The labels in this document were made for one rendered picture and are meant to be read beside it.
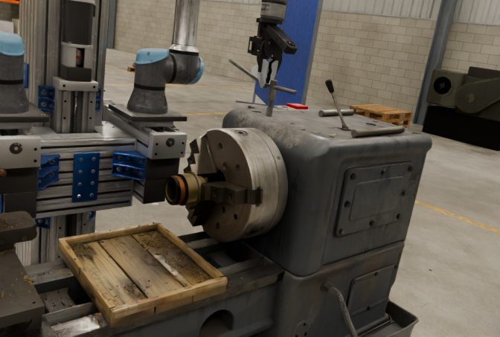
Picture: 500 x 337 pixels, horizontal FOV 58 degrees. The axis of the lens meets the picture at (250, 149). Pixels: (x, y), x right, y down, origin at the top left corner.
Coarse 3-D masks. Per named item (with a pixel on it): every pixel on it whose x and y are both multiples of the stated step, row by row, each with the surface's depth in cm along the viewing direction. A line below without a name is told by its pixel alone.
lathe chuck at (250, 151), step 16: (240, 128) 128; (224, 144) 122; (240, 144) 117; (256, 144) 120; (224, 160) 122; (240, 160) 116; (256, 160) 116; (272, 160) 119; (224, 176) 132; (240, 176) 117; (256, 176) 114; (272, 176) 118; (272, 192) 118; (224, 208) 123; (240, 208) 117; (256, 208) 115; (272, 208) 119; (208, 224) 129; (224, 224) 123; (240, 224) 118; (256, 224) 118; (224, 240) 124
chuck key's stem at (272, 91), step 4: (272, 80) 139; (276, 80) 139; (272, 84) 139; (276, 84) 139; (272, 88) 139; (272, 92) 139; (268, 96) 141; (272, 96) 140; (272, 100) 140; (272, 104) 141; (268, 108) 141; (272, 108) 142; (268, 112) 142; (268, 116) 142
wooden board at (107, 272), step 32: (160, 224) 137; (64, 256) 116; (96, 256) 118; (128, 256) 120; (160, 256) 122; (192, 256) 122; (96, 288) 101; (128, 288) 106; (160, 288) 108; (192, 288) 106; (224, 288) 113; (128, 320) 97
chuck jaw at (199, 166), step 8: (192, 144) 126; (200, 144) 125; (208, 144) 127; (192, 152) 127; (200, 152) 124; (208, 152) 126; (192, 160) 124; (200, 160) 123; (208, 160) 125; (192, 168) 120; (200, 168) 122; (208, 168) 124; (216, 168) 125; (208, 176) 126
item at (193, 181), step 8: (176, 176) 116; (184, 176) 116; (192, 176) 117; (200, 176) 121; (168, 184) 118; (176, 184) 114; (184, 184) 115; (192, 184) 116; (200, 184) 117; (168, 192) 118; (176, 192) 114; (184, 192) 114; (192, 192) 115; (200, 192) 116; (168, 200) 117; (176, 200) 114; (184, 200) 116; (192, 200) 117
